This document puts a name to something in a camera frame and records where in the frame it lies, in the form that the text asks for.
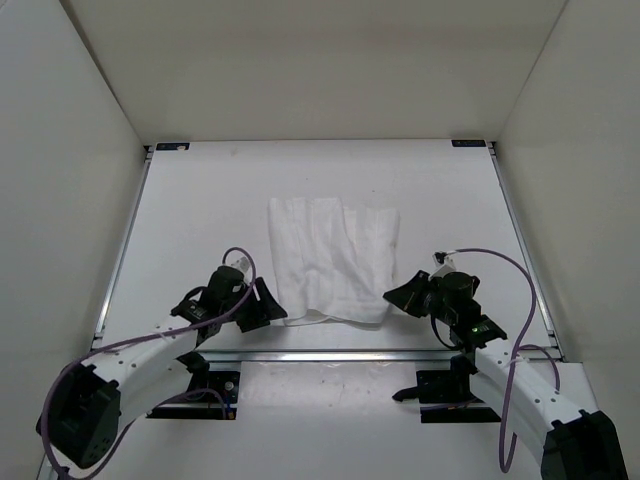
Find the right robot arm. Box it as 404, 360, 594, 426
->
383, 271, 628, 479

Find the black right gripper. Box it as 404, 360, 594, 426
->
383, 271, 456, 326

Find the aluminium table edge rail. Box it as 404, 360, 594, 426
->
200, 350, 457, 363

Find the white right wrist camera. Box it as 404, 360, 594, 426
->
432, 251, 456, 277

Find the white pleated skirt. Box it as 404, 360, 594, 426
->
267, 198, 400, 327

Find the right aluminium side rail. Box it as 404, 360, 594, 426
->
488, 141, 565, 361

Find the left aluminium side rail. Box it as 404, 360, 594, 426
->
90, 145, 155, 350

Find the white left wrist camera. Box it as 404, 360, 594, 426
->
230, 256, 252, 275

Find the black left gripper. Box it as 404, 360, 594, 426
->
223, 275, 288, 332

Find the aluminium side rail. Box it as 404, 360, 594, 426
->
488, 141, 565, 361
90, 145, 155, 350

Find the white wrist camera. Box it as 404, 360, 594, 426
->
230, 256, 252, 275
432, 251, 456, 277

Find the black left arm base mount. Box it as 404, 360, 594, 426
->
146, 352, 241, 421

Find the blue left corner label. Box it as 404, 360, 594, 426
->
155, 142, 190, 151

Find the blue corner label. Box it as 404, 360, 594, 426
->
451, 139, 486, 148
155, 142, 190, 151

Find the blue right corner label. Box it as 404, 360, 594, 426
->
451, 139, 486, 148

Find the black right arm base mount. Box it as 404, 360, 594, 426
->
392, 354, 500, 424

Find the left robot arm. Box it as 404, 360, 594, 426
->
36, 265, 287, 470

